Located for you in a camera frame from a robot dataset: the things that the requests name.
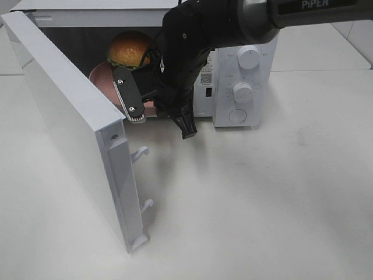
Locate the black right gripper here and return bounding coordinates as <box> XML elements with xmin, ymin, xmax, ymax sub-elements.
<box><xmin>132</xmin><ymin>2</ymin><xmax>217</xmax><ymax>139</ymax></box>

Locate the round white door button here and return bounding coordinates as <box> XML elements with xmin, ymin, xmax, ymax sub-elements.
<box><xmin>229</xmin><ymin>109</ymin><xmax>247</xmax><ymax>124</ymax></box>

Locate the toy hamburger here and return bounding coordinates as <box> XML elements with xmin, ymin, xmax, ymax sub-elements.
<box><xmin>107</xmin><ymin>31</ymin><xmax>152</xmax><ymax>69</ymax></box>

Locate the pink round plate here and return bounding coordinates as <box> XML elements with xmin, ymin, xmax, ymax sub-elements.
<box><xmin>89</xmin><ymin>62</ymin><xmax>160</xmax><ymax>116</ymax></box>

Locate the white microwave door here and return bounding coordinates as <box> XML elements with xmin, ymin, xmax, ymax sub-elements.
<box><xmin>1</xmin><ymin>12</ymin><xmax>153</xmax><ymax>252</ymax></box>

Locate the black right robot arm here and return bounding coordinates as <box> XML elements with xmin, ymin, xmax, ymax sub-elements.
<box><xmin>128</xmin><ymin>1</ymin><xmax>372</xmax><ymax>138</ymax></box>

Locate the white warning label sticker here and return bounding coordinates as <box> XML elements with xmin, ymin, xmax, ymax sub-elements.
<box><xmin>199</xmin><ymin>52</ymin><xmax>215</xmax><ymax>86</ymax></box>

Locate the lower white timer knob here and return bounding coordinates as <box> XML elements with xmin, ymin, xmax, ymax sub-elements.
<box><xmin>233</xmin><ymin>82</ymin><xmax>254</xmax><ymax>104</ymax></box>

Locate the upper white power knob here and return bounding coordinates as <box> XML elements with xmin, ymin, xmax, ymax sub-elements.
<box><xmin>237</xmin><ymin>45</ymin><xmax>261</xmax><ymax>69</ymax></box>

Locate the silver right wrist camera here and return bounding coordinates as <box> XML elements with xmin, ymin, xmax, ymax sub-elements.
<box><xmin>112</xmin><ymin>66</ymin><xmax>146</xmax><ymax>123</ymax></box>

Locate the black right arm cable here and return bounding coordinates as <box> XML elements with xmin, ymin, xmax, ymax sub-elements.
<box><xmin>139</xmin><ymin>26</ymin><xmax>164</xmax><ymax>71</ymax></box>

